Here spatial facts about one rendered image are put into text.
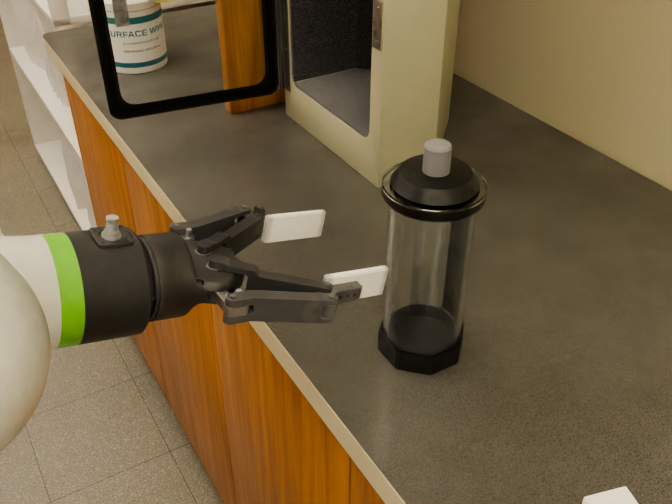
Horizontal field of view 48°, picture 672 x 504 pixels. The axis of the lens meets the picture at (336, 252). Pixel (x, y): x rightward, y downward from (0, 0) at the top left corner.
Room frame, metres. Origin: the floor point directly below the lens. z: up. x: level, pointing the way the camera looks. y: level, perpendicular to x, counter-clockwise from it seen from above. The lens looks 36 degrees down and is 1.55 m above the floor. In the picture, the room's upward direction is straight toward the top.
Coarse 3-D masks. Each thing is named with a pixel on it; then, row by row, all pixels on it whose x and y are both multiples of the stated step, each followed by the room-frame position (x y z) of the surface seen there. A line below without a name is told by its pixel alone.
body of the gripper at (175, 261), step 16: (144, 240) 0.51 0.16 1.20; (160, 240) 0.51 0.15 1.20; (176, 240) 0.52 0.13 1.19; (192, 240) 0.57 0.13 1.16; (160, 256) 0.50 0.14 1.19; (176, 256) 0.50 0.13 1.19; (192, 256) 0.54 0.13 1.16; (208, 256) 0.54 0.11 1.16; (160, 272) 0.48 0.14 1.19; (176, 272) 0.49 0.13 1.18; (192, 272) 0.50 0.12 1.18; (208, 272) 0.51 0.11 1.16; (224, 272) 0.52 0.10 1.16; (160, 288) 0.48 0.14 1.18; (176, 288) 0.48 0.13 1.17; (192, 288) 0.49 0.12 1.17; (208, 288) 0.50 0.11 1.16; (224, 288) 0.50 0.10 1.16; (160, 304) 0.47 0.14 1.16; (176, 304) 0.48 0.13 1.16; (192, 304) 0.49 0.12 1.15
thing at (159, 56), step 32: (128, 0) 1.19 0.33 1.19; (160, 0) 1.21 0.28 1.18; (192, 0) 1.23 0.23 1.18; (224, 0) 1.25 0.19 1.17; (256, 0) 1.28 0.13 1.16; (128, 32) 1.19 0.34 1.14; (160, 32) 1.21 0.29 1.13; (192, 32) 1.23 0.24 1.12; (224, 32) 1.25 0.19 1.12; (256, 32) 1.27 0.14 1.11; (128, 64) 1.19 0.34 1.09; (160, 64) 1.21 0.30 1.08; (192, 64) 1.23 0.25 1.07; (224, 64) 1.25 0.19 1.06; (256, 64) 1.27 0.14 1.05; (128, 96) 1.18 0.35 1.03; (160, 96) 1.20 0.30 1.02
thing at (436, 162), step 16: (432, 144) 0.66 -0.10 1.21; (448, 144) 0.66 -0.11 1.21; (416, 160) 0.68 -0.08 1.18; (432, 160) 0.65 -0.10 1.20; (448, 160) 0.65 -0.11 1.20; (400, 176) 0.65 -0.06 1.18; (416, 176) 0.65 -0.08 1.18; (432, 176) 0.65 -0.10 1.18; (448, 176) 0.65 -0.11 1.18; (464, 176) 0.65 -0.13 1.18; (400, 192) 0.64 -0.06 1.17; (416, 192) 0.63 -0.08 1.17; (432, 192) 0.63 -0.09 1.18; (448, 192) 0.63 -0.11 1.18; (464, 192) 0.63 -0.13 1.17
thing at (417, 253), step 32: (384, 192) 0.65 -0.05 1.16; (480, 192) 0.64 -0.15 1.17; (416, 224) 0.62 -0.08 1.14; (448, 224) 0.62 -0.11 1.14; (416, 256) 0.62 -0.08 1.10; (448, 256) 0.62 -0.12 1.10; (384, 288) 0.67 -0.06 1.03; (416, 288) 0.62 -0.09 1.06; (448, 288) 0.62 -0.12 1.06; (384, 320) 0.65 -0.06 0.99; (416, 320) 0.62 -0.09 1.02; (448, 320) 0.62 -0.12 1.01; (416, 352) 0.62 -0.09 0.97
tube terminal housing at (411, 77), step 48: (288, 0) 1.28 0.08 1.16; (384, 0) 1.03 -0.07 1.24; (432, 0) 1.07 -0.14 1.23; (384, 48) 1.03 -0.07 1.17; (432, 48) 1.08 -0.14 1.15; (288, 96) 1.29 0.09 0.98; (384, 96) 1.04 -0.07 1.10; (432, 96) 1.08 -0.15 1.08; (336, 144) 1.14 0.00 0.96; (384, 144) 1.04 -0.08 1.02
